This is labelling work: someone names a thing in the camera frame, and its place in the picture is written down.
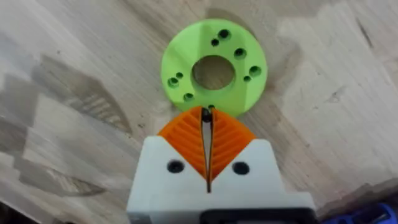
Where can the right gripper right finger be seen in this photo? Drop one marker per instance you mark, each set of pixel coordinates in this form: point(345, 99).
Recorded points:
point(245, 183)

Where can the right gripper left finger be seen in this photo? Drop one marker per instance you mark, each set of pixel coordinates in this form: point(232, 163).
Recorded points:
point(174, 183)

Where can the blue electric screwdriver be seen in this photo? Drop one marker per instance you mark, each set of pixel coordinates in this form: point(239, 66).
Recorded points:
point(362, 215)

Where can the green disc with holes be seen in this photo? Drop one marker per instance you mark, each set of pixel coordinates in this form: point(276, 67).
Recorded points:
point(214, 67)

